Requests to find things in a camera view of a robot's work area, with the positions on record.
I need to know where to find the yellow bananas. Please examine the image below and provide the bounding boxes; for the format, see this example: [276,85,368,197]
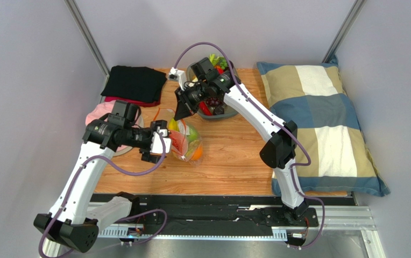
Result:
[167,118,179,131]

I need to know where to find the green apple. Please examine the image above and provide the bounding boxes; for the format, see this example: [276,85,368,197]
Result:
[186,126,200,142]

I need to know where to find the watermelon slice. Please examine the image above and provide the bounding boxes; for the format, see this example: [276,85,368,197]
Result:
[169,131,188,155]

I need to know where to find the clear orange zip top bag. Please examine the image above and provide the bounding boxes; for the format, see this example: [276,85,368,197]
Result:
[153,108,204,166]

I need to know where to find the orange fruit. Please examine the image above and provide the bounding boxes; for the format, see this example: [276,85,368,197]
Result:
[190,145,203,161]

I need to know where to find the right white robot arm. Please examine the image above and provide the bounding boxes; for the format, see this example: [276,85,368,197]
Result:
[168,58,307,219]

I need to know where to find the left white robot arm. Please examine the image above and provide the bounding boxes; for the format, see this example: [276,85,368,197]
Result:
[33,101,172,257]

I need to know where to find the grey food tray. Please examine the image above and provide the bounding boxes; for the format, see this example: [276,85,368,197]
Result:
[186,64,238,121]

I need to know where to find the red chili pepper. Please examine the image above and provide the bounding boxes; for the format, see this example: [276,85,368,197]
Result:
[199,102,212,116]

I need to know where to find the dark purple grapes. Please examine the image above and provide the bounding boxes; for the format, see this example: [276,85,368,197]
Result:
[205,97,223,108]

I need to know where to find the red cloth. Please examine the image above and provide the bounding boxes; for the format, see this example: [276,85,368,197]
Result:
[104,96,160,108]

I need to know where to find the green white leek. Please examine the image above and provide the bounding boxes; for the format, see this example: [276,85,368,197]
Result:
[208,54,223,68]

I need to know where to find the small green grapes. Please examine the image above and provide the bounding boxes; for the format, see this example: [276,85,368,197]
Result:
[219,59,228,70]

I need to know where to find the black folded cloth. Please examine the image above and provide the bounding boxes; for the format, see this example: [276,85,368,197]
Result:
[101,66,167,103]

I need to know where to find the pink hat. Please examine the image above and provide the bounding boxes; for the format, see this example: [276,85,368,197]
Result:
[81,100,150,159]

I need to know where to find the plaid pillow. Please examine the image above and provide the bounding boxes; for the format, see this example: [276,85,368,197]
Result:
[257,58,391,197]

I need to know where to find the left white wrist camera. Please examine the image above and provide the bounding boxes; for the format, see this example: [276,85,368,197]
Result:
[150,129,172,154]

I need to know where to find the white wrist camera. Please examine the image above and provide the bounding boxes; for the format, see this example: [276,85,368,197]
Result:
[167,67,187,91]
[150,129,172,154]

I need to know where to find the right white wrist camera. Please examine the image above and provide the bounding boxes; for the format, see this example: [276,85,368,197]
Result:
[167,67,187,91]

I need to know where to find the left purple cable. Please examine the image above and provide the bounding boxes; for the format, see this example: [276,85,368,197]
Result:
[38,131,167,258]

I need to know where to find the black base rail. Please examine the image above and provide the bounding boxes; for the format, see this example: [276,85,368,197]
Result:
[90,193,357,241]

